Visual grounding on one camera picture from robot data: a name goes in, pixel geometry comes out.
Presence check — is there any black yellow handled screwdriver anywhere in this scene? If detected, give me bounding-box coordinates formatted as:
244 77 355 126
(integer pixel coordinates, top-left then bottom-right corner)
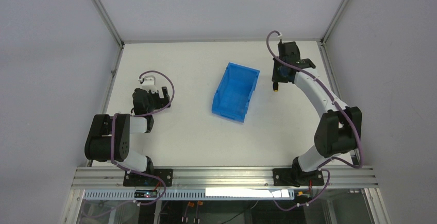
272 82 279 92

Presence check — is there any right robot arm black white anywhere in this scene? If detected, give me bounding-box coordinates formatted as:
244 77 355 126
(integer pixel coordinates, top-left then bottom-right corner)
272 42 362 186

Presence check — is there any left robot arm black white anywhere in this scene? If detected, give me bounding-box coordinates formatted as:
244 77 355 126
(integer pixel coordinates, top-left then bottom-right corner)
85 87 170 175

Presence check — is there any blue plastic storage bin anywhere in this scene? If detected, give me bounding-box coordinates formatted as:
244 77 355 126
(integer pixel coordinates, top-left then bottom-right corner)
211 62 260 123

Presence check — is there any small green circuit board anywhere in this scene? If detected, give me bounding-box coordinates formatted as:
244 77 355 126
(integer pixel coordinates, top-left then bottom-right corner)
134 190 158 199

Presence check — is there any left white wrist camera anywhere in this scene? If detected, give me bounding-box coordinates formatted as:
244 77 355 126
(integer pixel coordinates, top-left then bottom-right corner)
139 75 158 94

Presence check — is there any right aluminium frame post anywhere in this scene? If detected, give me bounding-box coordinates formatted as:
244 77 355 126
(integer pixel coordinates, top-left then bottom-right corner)
317 0 363 114

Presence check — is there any aluminium frame post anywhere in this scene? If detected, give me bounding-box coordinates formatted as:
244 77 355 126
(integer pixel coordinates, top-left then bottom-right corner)
317 0 363 114
91 0 125 114

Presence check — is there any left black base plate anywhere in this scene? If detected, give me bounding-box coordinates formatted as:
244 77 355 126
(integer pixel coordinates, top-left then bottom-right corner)
123 168 174 187

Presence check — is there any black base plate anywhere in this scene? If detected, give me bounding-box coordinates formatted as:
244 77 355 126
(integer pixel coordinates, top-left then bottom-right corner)
123 168 174 187
272 167 325 187

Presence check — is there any left aluminium frame post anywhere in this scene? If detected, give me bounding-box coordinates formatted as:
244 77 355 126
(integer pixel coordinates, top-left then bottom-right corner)
91 0 125 114

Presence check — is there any aluminium front rail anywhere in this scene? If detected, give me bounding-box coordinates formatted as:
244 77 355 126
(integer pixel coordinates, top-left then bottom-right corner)
71 166 379 189

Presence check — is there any white slotted cable duct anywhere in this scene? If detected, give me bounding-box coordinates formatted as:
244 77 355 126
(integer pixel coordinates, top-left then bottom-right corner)
83 187 295 201

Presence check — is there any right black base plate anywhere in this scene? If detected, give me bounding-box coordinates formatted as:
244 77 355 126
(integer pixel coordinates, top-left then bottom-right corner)
272 167 325 187

